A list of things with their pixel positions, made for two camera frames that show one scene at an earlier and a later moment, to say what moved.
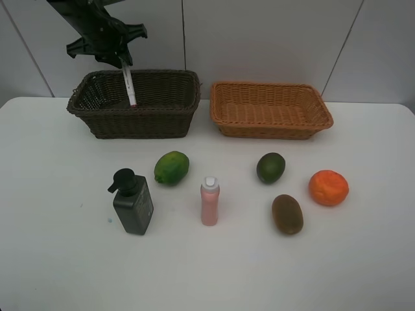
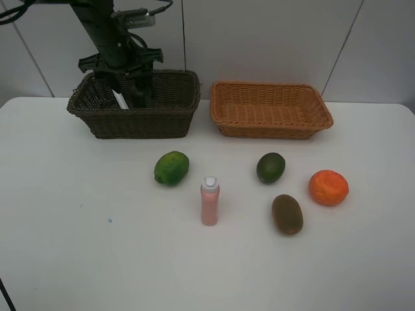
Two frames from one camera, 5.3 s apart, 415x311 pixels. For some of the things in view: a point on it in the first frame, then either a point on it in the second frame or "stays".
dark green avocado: (270, 168) stays
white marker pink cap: (129, 83) -> (120, 100)
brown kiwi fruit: (288, 214) stays
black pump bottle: (132, 203) -> (144, 93)
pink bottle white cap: (209, 192) stays
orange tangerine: (328, 187) stays
